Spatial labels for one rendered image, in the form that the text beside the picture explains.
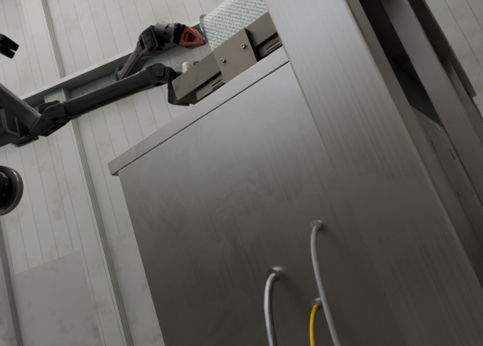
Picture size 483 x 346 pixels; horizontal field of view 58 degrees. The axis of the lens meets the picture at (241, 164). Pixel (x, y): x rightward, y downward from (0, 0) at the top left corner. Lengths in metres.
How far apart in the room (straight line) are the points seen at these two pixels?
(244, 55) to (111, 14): 5.90
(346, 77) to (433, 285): 0.15
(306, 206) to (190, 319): 0.41
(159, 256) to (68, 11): 6.36
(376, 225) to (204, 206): 0.75
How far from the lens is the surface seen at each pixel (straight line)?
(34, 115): 1.62
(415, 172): 0.31
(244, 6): 1.39
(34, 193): 6.56
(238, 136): 0.99
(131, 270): 5.75
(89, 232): 5.86
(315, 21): 0.36
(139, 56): 1.71
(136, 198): 1.19
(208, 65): 1.15
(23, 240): 6.57
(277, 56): 0.97
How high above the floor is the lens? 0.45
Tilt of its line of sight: 15 degrees up
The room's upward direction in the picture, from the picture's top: 20 degrees counter-clockwise
